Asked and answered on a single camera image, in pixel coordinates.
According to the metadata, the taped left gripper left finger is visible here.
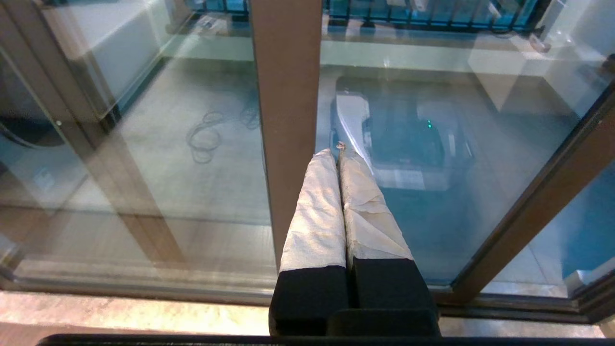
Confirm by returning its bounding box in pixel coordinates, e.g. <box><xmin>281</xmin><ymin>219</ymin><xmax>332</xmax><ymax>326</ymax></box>
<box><xmin>269</xmin><ymin>149</ymin><xmax>350</xmax><ymax>337</ymax></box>

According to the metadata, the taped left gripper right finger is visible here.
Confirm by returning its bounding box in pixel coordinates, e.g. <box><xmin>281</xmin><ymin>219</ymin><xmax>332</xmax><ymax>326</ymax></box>
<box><xmin>339</xmin><ymin>143</ymin><xmax>440</xmax><ymax>314</ymax></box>

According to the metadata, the brown framed sliding glass door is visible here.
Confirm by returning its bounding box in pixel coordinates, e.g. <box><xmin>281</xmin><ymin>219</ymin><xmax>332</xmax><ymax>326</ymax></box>
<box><xmin>0</xmin><ymin>0</ymin><xmax>615</xmax><ymax>304</ymax></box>

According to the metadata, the brown framed fixed glass panel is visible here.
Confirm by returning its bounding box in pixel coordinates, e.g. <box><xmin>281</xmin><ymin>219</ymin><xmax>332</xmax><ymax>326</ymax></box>
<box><xmin>0</xmin><ymin>0</ymin><xmax>323</xmax><ymax>295</ymax></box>

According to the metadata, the black balcony railing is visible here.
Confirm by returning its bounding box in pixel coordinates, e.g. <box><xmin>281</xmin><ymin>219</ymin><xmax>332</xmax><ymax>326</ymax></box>
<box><xmin>185</xmin><ymin>0</ymin><xmax>548</xmax><ymax>35</ymax></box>

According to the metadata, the dark brown door jamb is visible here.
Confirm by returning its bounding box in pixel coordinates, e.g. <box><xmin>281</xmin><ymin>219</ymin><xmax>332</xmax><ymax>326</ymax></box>
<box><xmin>572</xmin><ymin>269</ymin><xmax>615</xmax><ymax>325</ymax></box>

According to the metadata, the black cable coil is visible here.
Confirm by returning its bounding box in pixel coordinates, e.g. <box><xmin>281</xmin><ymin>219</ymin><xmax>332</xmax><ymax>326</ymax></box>
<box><xmin>186</xmin><ymin>103</ymin><xmax>263</xmax><ymax>165</ymax></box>

